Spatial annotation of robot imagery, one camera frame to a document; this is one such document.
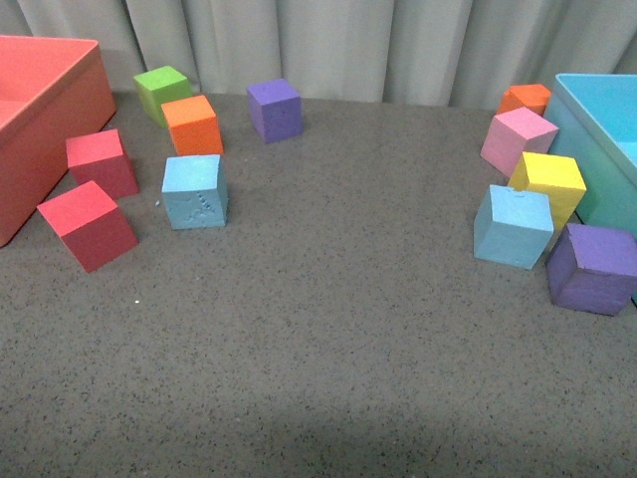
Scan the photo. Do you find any orange foam block right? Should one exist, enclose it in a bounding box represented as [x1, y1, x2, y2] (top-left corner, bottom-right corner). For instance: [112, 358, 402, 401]
[496, 84, 551, 117]

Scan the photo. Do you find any light blue block with dents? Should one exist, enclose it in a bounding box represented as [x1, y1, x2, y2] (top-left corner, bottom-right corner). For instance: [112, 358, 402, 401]
[161, 154, 229, 230]

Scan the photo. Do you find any orange foam block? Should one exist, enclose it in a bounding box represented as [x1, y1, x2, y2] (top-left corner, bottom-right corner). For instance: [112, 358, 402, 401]
[161, 95, 224, 156]
[496, 84, 551, 117]

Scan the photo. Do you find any purple foam block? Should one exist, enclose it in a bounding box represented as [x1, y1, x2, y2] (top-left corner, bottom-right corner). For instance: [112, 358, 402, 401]
[545, 223, 636, 316]
[246, 79, 303, 143]

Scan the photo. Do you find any purple foam block back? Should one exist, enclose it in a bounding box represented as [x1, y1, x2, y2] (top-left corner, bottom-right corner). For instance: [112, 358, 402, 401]
[246, 79, 303, 143]

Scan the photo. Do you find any orange foam block left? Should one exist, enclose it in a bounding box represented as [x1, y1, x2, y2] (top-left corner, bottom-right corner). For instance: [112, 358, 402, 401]
[161, 95, 224, 156]

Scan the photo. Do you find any yellow foam block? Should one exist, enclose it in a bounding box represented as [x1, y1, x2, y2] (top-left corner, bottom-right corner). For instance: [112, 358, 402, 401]
[508, 151, 587, 231]

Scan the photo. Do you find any grey curtain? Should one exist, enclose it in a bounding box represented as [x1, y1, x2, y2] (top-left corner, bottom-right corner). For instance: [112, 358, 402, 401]
[1, 1, 636, 110]

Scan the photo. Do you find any green foam block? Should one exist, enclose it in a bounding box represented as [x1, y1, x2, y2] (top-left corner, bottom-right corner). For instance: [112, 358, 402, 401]
[133, 66, 192, 127]

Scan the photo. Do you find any pink foam block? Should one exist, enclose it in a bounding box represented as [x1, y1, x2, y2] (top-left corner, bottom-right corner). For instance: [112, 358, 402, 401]
[480, 108, 558, 177]

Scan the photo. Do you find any light blue foam block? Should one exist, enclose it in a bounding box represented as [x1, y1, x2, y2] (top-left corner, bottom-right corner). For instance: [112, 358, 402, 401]
[474, 184, 554, 270]

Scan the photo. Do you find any purple foam block front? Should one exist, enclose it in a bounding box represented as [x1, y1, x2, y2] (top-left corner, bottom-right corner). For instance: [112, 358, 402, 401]
[545, 223, 636, 316]

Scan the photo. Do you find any red foam block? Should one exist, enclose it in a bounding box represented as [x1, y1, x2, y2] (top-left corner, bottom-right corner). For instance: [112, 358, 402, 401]
[37, 181, 138, 273]
[66, 129, 139, 199]

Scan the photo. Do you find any light blue plastic bin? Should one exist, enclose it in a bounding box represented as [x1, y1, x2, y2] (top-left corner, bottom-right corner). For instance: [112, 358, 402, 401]
[544, 73, 636, 234]

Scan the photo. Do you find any red plastic bin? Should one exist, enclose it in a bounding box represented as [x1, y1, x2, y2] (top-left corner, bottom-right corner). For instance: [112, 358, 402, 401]
[1, 35, 116, 245]

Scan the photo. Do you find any red foam block rear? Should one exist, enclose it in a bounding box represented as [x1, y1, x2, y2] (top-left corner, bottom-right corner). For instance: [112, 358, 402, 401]
[66, 129, 139, 199]

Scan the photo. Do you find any red foam block front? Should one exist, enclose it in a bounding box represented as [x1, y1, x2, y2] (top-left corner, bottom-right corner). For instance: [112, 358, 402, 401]
[37, 181, 138, 273]

